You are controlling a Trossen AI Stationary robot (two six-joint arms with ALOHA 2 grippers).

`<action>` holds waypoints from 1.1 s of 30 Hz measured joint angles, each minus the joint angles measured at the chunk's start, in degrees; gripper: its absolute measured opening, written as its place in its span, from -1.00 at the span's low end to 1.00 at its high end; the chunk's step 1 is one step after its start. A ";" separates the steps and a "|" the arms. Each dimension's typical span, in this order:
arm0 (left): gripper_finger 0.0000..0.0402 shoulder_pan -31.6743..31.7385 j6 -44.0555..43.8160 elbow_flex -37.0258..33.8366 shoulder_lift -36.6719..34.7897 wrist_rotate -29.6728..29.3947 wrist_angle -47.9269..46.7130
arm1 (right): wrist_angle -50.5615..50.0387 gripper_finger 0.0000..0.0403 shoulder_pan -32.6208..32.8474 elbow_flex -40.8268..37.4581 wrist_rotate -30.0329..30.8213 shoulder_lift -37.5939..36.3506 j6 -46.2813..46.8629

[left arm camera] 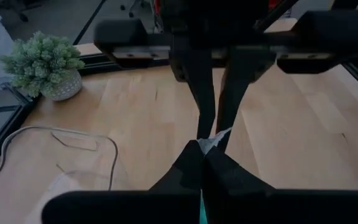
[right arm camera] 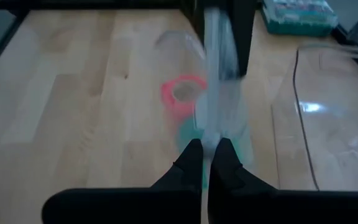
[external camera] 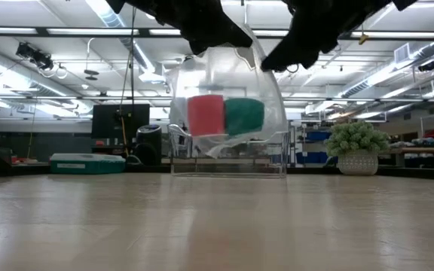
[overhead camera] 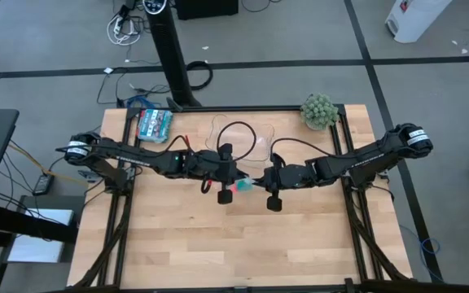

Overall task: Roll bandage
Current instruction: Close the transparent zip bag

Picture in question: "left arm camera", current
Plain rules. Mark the potted green succulent plant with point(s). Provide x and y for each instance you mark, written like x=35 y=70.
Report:
x=42 y=62

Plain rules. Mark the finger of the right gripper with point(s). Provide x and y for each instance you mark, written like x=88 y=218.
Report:
x=238 y=93
x=200 y=93

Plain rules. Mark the teal elastic bandage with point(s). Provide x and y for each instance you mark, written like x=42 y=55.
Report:
x=203 y=211

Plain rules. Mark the clear plastic bin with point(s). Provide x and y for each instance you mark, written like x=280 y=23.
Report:
x=82 y=141

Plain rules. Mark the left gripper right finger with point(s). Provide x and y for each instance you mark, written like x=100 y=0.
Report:
x=291 y=208

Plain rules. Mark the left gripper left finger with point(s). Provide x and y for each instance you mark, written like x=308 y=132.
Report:
x=120 y=208

